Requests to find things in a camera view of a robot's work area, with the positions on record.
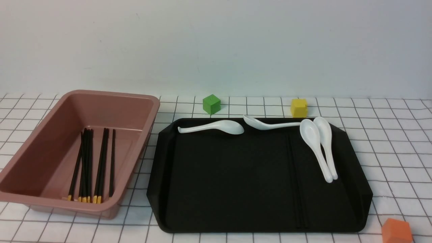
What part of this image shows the white spoon right front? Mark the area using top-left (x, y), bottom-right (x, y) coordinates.
top-left (300, 119), bottom-right (333, 183)

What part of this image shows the white checkered tablecloth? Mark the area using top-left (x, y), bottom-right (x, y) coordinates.
top-left (0, 95), bottom-right (431, 243)

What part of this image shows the black chopstick yellow tip leftmost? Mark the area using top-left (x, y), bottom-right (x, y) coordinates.
top-left (67, 132), bottom-right (84, 201)

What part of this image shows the green cube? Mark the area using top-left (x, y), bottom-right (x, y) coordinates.
top-left (202, 94), bottom-right (221, 115)

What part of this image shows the yellow cube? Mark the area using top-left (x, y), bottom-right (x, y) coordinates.
top-left (290, 99), bottom-right (308, 118)

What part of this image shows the pink plastic bin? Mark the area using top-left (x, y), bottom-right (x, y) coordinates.
top-left (1, 90), bottom-right (160, 219)

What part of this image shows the black chopstick yellow tip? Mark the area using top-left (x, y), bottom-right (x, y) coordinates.
top-left (97, 128), bottom-right (109, 204)
top-left (67, 132), bottom-right (84, 201)
top-left (78, 129), bottom-right (87, 203)
top-left (87, 129), bottom-right (93, 203)
top-left (82, 129), bottom-right (90, 203)
top-left (93, 128), bottom-right (106, 204)

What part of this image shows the white spoon far left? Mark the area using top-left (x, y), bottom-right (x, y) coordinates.
top-left (178, 120), bottom-right (244, 135)

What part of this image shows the black chopstick rightmost in bin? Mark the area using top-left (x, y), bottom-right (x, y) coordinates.
top-left (109, 129), bottom-right (116, 199)

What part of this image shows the orange cube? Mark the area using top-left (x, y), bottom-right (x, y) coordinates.
top-left (381, 218), bottom-right (413, 243)

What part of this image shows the white spoon top middle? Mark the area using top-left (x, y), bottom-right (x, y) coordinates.
top-left (243, 115), bottom-right (301, 131)

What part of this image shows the white spoon right rear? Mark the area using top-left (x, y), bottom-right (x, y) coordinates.
top-left (313, 117), bottom-right (338, 180)

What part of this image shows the white spoon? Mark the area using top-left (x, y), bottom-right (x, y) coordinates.
top-left (300, 119), bottom-right (333, 183)
top-left (243, 115), bottom-right (301, 131)
top-left (313, 117), bottom-right (338, 180)
top-left (178, 120), bottom-right (244, 135)

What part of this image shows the black plastic tray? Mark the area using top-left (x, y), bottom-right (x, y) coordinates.
top-left (147, 118), bottom-right (373, 233)

